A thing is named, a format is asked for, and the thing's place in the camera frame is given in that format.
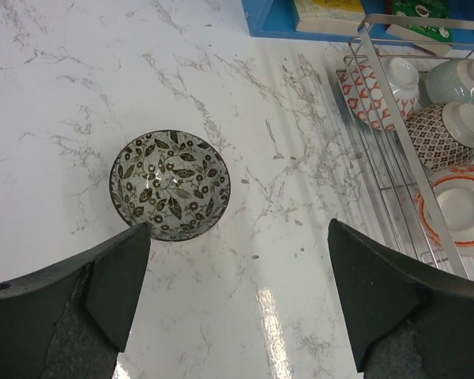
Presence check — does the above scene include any dark grey bottom bowl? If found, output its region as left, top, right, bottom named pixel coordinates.
left=109, top=129, right=231, bottom=242

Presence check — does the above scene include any pale green glass bowl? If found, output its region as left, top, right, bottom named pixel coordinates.
left=425, top=59, right=474, bottom=104

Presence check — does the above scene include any orange floral white bowl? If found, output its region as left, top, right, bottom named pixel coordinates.
left=430, top=164, right=474, bottom=257

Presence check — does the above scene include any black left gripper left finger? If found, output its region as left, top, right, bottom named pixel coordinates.
left=0, top=223, right=150, bottom=378

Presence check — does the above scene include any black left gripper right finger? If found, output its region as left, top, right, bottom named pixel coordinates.
left=328, top=220, right=474, bottom=378

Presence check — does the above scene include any green book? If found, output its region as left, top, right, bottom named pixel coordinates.
left=385, top=0, right=455, bottom=56

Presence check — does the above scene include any yellow illustrated book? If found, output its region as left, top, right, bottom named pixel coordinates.
left=292, top=0, right=366, bottom=36

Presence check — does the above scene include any blue triangle pattern bowl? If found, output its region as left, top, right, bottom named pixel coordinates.
left=340, top=58, right=419, bottom=131

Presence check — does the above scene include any brown dotted pattern bowl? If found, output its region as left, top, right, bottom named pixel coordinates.
left=405, top=102, right=474, bottom=171

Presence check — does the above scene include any blue shelf unit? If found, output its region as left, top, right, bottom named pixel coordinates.
left=242, top=0, right=474, bottom=51

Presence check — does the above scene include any stainless wire dish rack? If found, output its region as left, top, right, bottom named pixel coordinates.
left=337, top=13, right=474, bottom=281

